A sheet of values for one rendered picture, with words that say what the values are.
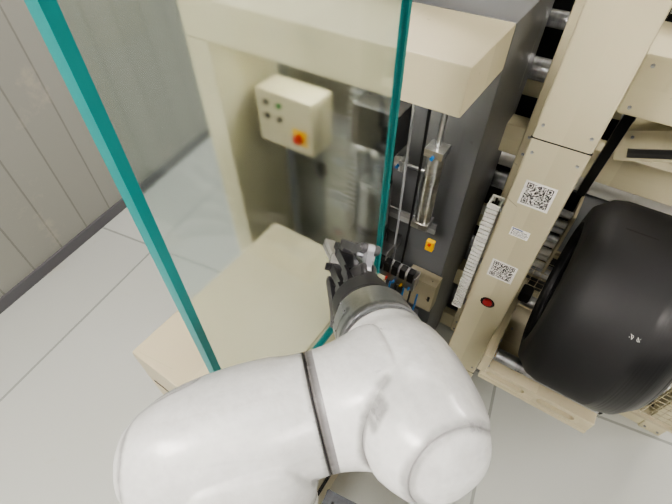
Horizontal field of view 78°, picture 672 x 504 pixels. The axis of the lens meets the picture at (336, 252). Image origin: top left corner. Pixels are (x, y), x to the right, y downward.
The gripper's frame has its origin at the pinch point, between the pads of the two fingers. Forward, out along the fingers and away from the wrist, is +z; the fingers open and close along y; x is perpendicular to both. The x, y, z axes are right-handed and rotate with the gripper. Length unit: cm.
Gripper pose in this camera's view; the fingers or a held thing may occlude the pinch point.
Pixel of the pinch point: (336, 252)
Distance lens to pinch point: 65.7
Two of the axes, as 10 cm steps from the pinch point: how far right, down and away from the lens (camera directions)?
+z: -1.9, -3.7, 9.1
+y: -3.4, 9.0, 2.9
